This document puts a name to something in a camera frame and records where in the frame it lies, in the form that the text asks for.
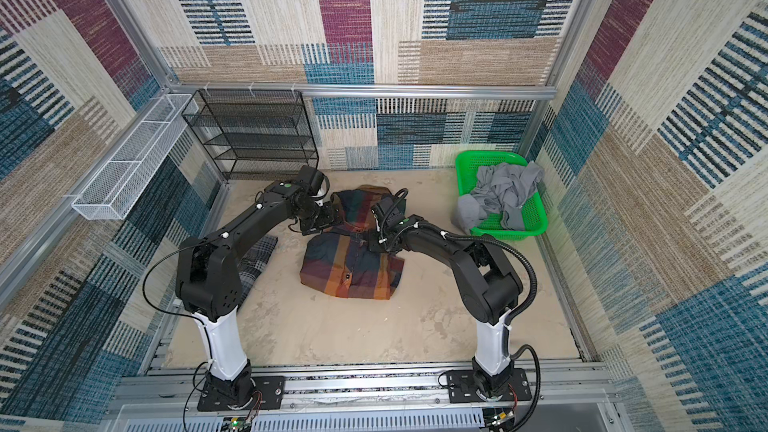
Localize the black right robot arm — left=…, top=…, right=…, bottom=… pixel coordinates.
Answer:
left=369, top=197, right=523, bottom=400

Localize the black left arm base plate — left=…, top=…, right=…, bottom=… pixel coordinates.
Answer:
left=196, top=375, right=286, bottom=412

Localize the grey plaid long sleeve shirt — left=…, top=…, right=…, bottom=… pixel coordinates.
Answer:
left=238, top=235, right=278, bottom=307

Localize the aluminium mounting rail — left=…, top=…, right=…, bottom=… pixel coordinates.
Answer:
left=99, top=360, right=633, bottom=431

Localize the green plastic basket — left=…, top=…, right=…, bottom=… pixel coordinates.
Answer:
left=455, top=150, right=548, bottom=240

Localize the black wire mesh shelf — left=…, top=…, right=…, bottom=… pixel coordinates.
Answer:
left=182, top=89, right=319, bottom=180

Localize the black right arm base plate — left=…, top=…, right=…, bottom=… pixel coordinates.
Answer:
left=443, top=368, right=533, bottom=403

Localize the white wire mesh tray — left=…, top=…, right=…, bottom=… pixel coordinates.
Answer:
left=72, top=94, right=192, bottom=221

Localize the multicolour plaid long sleeve shirt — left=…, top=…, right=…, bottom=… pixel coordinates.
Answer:
left=299, top=185, right=405, bottom=300

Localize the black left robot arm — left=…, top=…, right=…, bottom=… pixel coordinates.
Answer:
left=175, top=165, right=341, bottom=410

